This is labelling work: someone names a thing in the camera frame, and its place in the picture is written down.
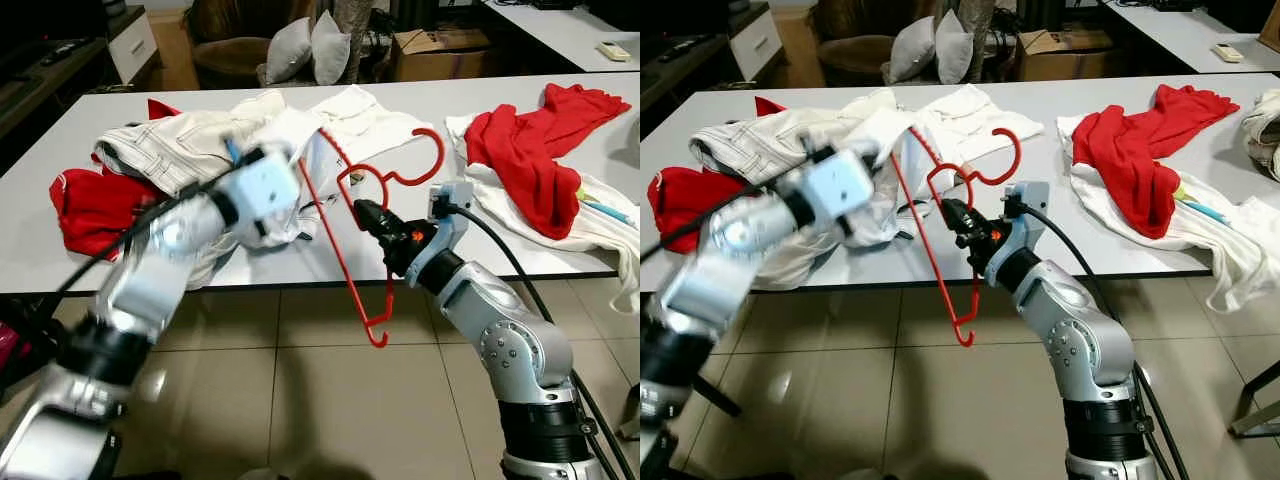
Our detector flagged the red plastic hanger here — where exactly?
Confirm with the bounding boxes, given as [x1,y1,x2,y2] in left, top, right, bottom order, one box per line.
[296,126,447,350]
[887,124,1025,349]

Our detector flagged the red garment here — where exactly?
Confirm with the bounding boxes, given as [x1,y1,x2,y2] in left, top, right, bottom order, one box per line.
[48,97,183,263]
[1070,84,1241,241]
[647,95,791,256]
[464,83,633,242]

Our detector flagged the light blue plastic hanger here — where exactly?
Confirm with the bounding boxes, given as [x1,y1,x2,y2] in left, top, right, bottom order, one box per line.
[1172,182,1233,223]
[575,185,635,227]

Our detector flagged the white crumpled garment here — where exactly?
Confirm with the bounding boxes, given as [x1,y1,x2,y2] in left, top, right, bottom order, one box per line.
[445,108,641,319]
[312,84,439,169]
[915,84,1046,166]
[1055,112,1280,313]

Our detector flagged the cream stitched jeans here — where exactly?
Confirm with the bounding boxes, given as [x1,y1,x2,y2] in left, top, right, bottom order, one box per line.
[93,88,301,198]
[690,88,891,196]

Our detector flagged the grey pillow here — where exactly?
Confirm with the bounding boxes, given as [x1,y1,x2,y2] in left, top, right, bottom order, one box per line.
[262,15,316,86]
[888,15,941,84]
[310,10,353,87]
[935,10,976,86]

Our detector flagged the open cardboard box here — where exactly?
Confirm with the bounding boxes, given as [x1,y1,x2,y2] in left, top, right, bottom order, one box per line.
[1015,28,1126,83]
[390,27,498,83]

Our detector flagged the brown armchair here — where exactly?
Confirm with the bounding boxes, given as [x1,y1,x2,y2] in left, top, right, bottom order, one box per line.
[188,0,321,91]
[815,0,946,89]

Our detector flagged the grey patterned cloth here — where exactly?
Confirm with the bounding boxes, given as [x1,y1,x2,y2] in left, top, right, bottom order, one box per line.
[960,0,1001,83]
[335,0,379,86]

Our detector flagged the white drawer cabinet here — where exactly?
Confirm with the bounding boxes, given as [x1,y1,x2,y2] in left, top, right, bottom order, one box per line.
[105,5,161,86]
[728,5,784,83]

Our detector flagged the black low bench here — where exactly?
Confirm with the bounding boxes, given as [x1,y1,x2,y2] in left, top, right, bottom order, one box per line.
[0,30,113,171]
[640,30,736,136]

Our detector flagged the magenta plastic object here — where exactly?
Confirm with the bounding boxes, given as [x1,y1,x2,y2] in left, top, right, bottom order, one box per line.
[0,318,33,393]

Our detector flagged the grey metal chair leg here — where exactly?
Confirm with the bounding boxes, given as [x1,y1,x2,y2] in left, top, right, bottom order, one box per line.
[1228,355,1280,441]

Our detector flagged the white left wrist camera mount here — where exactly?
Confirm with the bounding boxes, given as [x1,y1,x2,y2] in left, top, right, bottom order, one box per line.
[803,152,879,229]
[232,150,303,223]

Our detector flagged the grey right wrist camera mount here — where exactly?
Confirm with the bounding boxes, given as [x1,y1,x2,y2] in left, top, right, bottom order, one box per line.
[405,180,476,286]
[985,180,1051,286]

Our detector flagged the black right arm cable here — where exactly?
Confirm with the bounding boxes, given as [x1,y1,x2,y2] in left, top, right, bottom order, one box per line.
[450,203,641,480]
[1020,203,1191,480]

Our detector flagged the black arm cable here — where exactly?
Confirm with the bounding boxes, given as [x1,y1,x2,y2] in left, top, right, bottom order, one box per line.
[450,203,641,480]
[1020,203,1191,480]
[60,195,216,301]
[640,175,801,261]

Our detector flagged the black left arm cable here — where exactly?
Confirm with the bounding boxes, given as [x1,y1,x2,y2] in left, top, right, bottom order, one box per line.
[640,175,801,261]
[60,195,216,301]

